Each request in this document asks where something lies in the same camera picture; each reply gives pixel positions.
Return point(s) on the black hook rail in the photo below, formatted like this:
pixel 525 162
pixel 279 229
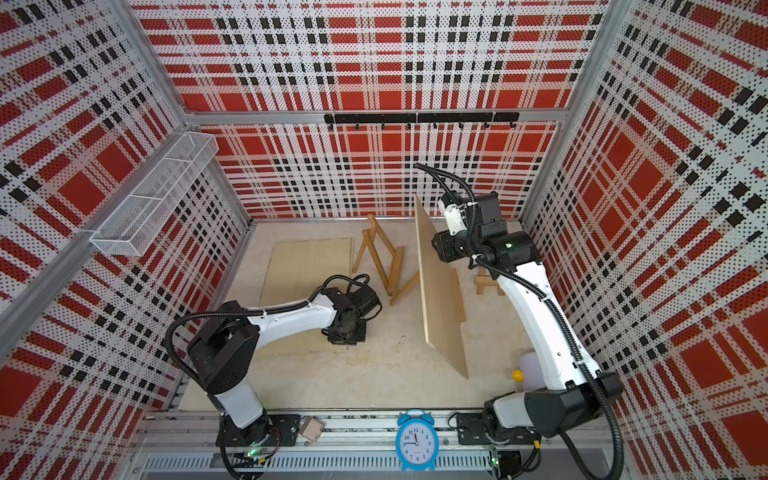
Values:
pixel 422 118

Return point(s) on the blue alarm clock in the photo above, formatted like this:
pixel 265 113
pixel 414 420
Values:
pixel 417 443

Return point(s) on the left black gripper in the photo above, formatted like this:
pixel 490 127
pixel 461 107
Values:
pixel 360 336

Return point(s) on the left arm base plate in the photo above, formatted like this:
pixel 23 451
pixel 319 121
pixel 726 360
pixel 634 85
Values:
pixel 282 429

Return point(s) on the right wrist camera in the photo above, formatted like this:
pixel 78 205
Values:
pixel 482 216

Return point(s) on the lavender toaster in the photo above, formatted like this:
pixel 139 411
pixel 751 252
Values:
pixel 528 374

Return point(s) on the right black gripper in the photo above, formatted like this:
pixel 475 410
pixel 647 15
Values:
pixel 443 247

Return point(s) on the small wooden easel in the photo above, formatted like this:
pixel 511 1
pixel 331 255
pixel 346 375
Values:
pixel 483 280

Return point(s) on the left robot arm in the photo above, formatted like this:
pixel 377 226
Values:
pixel 215 348

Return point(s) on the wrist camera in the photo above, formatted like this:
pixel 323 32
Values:
pixel 482 216
pixel 366 303

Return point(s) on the small brown square block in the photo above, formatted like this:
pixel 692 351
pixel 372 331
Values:
pixel 312 429

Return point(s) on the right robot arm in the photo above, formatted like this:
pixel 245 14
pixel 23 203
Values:
pixel 576 389

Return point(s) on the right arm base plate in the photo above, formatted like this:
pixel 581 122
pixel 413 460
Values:
pixel 474 427

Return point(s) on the white wire mesh basket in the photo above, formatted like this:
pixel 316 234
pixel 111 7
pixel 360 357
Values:
pixel 136 222

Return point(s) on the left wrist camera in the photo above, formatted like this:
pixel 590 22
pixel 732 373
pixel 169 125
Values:
pixel 366 303

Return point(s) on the wooden board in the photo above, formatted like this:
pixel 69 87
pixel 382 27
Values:
pixel 442 302
pixel 296 268

